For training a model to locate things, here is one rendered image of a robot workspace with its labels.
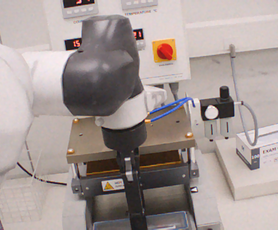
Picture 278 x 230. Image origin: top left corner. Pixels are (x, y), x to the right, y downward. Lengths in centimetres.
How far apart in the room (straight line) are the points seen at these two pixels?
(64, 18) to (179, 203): 51
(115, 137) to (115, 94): 14
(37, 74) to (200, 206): 46
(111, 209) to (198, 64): 62
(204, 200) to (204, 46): 60
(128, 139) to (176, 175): 25
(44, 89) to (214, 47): 86
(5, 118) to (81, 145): 74
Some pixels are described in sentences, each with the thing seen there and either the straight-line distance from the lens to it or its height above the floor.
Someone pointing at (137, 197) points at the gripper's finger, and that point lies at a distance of 77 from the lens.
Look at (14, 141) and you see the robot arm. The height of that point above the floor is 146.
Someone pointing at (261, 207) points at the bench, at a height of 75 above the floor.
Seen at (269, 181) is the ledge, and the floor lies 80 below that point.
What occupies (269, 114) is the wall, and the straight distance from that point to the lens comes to 161.
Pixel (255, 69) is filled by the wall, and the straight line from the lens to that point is 153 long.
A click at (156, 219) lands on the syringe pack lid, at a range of 90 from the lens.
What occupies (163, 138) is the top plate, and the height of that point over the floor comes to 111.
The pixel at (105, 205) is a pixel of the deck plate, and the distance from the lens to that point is 109.
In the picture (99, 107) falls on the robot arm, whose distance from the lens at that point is 62.
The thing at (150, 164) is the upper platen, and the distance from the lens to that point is 97.
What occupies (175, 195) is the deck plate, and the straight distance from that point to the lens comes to 109.
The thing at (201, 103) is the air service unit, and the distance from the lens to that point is 115.
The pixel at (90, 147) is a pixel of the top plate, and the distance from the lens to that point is 96.
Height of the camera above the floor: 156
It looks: 25 degrees down
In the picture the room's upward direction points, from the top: 8 degrees counter-clockwise
